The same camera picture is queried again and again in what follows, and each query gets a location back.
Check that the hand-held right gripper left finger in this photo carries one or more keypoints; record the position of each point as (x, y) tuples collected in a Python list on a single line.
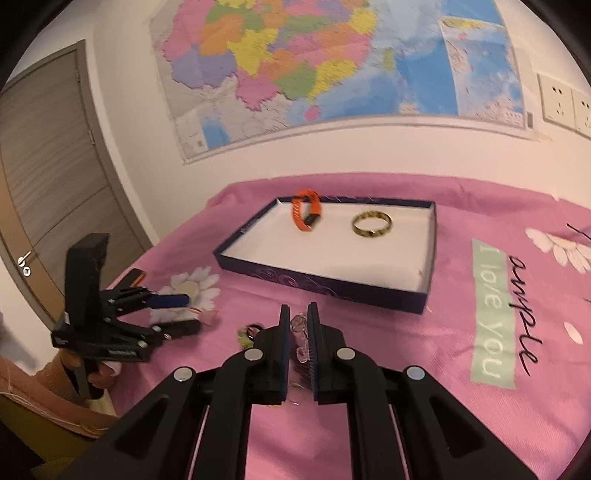
[(281, 362)]

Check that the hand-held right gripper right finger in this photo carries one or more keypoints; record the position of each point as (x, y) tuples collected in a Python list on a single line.
[(317, 364)]

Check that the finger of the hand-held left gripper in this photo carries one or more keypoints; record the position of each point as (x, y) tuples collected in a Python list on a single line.
[(180, 328), (171, 301)]

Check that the dark blue box tray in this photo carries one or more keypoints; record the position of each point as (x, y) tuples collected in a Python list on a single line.
[(332, 256)]

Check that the person's left forearm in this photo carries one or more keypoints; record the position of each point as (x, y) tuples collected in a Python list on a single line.
[(41, 392)]

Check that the person's left hand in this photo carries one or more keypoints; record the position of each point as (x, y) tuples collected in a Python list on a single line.
[(100, 376)]

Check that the black orange strip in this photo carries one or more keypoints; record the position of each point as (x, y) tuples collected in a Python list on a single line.
[(131, 278)]

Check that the grey wooden door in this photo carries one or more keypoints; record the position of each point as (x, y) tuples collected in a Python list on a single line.
[(51, 161)]

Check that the orange smart band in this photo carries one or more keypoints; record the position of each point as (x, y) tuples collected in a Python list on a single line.
[(300, 221)]

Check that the amber bangle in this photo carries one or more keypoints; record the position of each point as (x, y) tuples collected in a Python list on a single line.
[(356, 227)]

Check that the pink printed blanket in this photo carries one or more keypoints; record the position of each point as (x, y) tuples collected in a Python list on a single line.
[(485, 230)]

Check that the colourful wall map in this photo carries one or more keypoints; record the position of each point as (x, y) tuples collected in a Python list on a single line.
[(323, 60)]

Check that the white wall socket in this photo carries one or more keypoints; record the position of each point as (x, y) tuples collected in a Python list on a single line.
[(556, 101), (582, 113)]

